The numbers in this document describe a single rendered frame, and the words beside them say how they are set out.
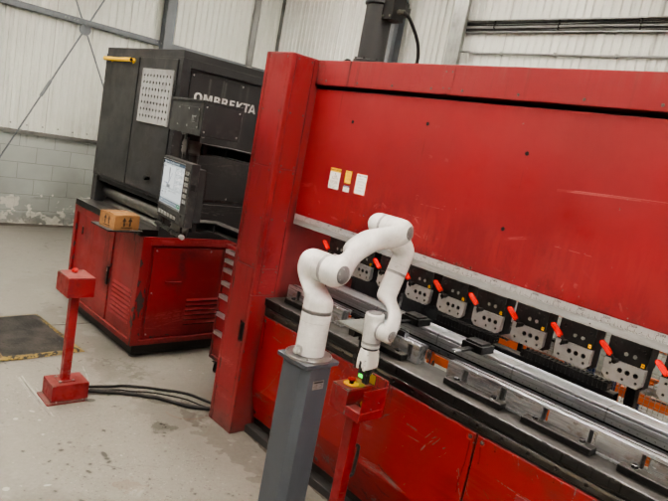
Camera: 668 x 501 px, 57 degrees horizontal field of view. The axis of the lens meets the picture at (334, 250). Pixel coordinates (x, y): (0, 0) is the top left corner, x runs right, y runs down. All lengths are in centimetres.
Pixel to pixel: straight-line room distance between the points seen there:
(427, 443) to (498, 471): 36
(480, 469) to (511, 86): 162
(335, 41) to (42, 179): 476
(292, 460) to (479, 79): 181
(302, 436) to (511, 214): 127
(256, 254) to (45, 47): 618
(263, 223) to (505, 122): 151
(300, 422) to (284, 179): 160
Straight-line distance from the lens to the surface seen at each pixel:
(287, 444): 252
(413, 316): 331
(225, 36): 1049
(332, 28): 1017
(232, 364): 385
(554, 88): 269
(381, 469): 315
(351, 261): 235
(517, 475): 269
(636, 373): 250
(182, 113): 371
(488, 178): 279
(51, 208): 948
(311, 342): 239
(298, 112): 359
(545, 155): 266
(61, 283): 401
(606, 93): 258
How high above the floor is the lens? 182
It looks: 9 degrees down
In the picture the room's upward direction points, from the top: 11 degrees clockwise
